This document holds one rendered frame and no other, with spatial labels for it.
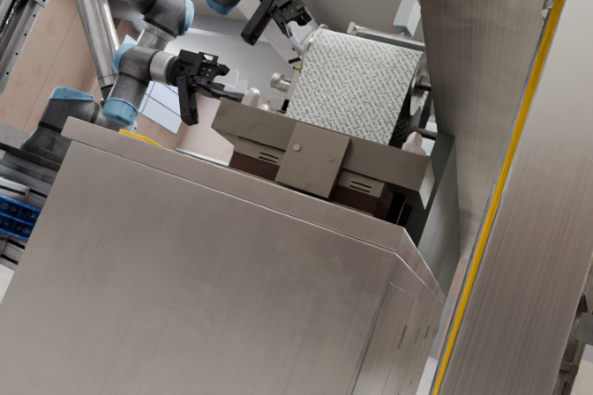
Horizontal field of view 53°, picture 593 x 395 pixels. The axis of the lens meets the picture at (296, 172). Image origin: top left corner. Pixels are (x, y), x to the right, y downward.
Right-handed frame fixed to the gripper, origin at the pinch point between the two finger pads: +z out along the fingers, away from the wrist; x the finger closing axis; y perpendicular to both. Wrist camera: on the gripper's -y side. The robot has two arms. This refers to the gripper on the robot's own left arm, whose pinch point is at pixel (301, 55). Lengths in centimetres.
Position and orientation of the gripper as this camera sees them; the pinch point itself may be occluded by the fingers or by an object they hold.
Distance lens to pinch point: 142.1
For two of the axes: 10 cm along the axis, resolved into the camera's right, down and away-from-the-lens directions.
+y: 8.4, -5.3, -1.0
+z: 4.7, 8.2, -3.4
